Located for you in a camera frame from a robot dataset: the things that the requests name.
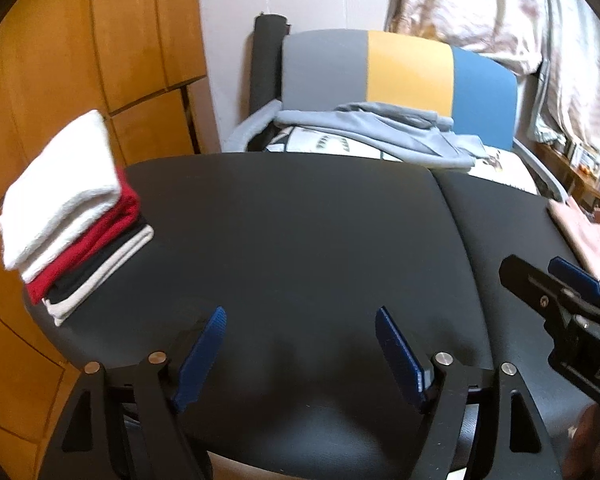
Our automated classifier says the white printed cushion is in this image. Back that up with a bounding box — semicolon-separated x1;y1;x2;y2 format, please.
265;127;539;195

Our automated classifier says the light grey folded garment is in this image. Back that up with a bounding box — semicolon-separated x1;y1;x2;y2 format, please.
42;224;154;327

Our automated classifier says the red folded garment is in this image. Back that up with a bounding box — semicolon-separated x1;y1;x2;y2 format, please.
26;167;144;304

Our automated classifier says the black rolled mat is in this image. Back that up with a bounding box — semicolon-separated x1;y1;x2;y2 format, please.
247;12;292;152

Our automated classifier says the black folded garment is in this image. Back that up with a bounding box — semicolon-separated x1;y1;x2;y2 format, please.
43;216;148;304

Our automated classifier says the pink knit sweater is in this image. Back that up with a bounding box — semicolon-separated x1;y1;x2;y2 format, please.
547;197;600;280

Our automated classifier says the wooden desk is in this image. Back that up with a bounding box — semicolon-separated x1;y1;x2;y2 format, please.
533;143;600;212

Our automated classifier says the light blue grey hoodie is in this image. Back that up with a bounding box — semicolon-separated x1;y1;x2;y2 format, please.
274;102;490;171

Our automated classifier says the floral patterned curtain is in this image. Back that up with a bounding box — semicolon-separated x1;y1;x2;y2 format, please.
387;0;600;151

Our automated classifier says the grey yellow blue chair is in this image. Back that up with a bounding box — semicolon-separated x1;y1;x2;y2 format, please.
223;29;568;202

